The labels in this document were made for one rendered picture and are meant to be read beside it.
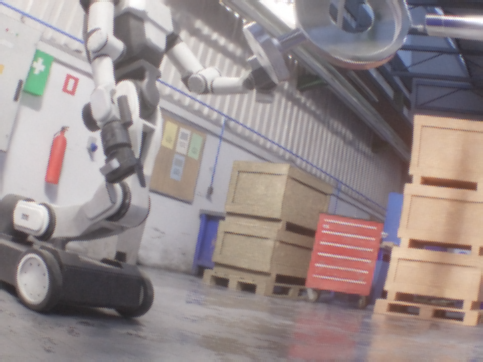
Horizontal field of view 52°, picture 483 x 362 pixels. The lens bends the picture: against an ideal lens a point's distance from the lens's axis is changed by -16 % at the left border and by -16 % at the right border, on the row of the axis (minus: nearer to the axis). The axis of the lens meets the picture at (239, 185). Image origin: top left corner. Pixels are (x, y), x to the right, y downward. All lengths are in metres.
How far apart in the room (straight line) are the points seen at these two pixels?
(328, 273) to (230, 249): 1.07
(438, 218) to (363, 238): 0.91
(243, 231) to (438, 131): 2.35
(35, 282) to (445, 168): 4.66
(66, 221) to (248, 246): 4.16
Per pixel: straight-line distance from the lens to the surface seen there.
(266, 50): 1.54
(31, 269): 1.72
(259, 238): 5.88
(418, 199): 5.68
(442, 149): 5.76
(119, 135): 1.59
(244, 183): 6.12
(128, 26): 1.93
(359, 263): 5.89
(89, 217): 1.80
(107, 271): 1.87
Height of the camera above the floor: 0.31
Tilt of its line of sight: 7 degrees up
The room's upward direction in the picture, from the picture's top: 11 degrees clockwise
